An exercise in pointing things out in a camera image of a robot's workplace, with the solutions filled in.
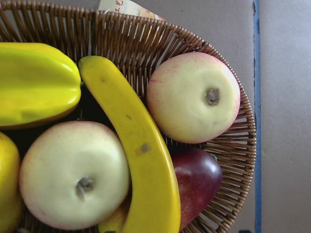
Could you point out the glossy yellow toy banana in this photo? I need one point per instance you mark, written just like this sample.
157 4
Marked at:
155 205

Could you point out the brown woven wicker basket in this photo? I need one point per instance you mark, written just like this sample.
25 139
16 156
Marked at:
137 46

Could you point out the paper tag on basket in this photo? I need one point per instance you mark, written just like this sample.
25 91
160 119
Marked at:
127 7

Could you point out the pink white toy peach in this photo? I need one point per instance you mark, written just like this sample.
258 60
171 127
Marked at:
193 97

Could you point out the dark red toy fruit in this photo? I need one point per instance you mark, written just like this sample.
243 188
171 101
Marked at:
199 178

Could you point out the pale pink toy apple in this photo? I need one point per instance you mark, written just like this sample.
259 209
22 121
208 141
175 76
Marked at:
74 175

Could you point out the small yellow toy banana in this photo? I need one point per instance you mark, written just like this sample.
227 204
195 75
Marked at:
38 84

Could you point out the orange yellow toy mango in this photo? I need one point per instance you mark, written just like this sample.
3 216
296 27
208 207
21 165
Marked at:
11 204

